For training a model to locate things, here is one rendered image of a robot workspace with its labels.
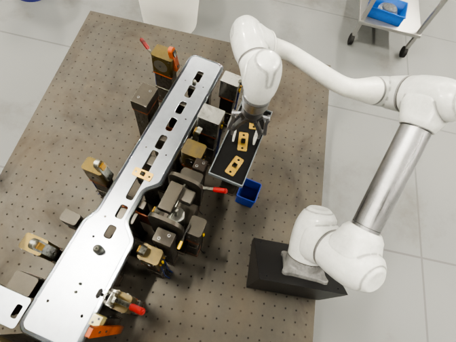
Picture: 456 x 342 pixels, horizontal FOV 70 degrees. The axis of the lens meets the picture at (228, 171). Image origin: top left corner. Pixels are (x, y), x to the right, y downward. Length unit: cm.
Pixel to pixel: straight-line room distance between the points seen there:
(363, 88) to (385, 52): 260
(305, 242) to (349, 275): 22
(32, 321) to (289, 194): 122
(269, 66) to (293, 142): 103
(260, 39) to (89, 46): 144
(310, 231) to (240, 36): 73
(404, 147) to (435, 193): 195
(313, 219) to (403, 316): 152
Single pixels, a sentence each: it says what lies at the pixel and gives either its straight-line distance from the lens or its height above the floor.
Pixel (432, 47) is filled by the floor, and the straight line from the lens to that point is 419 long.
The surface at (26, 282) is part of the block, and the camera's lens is 142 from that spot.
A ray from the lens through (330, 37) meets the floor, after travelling 367.
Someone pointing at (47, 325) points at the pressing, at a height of 100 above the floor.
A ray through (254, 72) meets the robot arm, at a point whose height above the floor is 159.
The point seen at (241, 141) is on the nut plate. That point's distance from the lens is 128.
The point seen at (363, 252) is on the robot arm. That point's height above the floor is 125.
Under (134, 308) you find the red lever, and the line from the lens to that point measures 114.
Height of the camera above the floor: 227
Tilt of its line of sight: 64 degrees down
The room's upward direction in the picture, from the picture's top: 15 degrees clockwise
